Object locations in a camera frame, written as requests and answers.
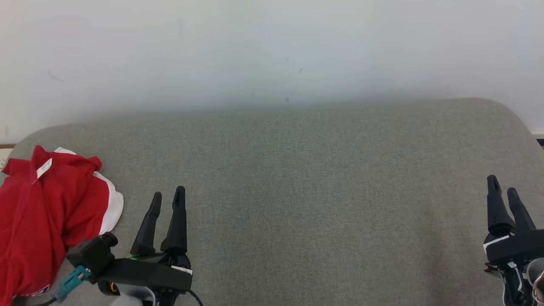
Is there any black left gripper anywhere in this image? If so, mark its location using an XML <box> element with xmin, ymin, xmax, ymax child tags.
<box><xmin>98</xmin><ymin>186</ymin><xmax>194</xmax><ymax>295</ymax></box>

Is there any red basketball jersey white trim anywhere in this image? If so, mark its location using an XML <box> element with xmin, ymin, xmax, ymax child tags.
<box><xmin>0</xmin><ymin>145</ymin><xmax>102</xmax><ymax>299</ymax></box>

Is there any white perforated laundry basket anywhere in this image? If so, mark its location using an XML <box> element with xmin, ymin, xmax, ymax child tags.
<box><xmin>0</xmin><ymin>144</ymin><xmax>17</xmax><ymax>173</ymax></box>

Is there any teal left camera connector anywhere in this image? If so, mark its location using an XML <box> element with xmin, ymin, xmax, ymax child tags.
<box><xmin>52</xmin><ymin>266</ymin><xmax>91</xmax><ymax>303</ymax></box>

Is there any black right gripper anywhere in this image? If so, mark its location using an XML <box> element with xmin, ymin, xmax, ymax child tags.
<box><xmin>483</xmin><ymin>175</ymin><xmax>544</xmax><ymax>266</ymax></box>

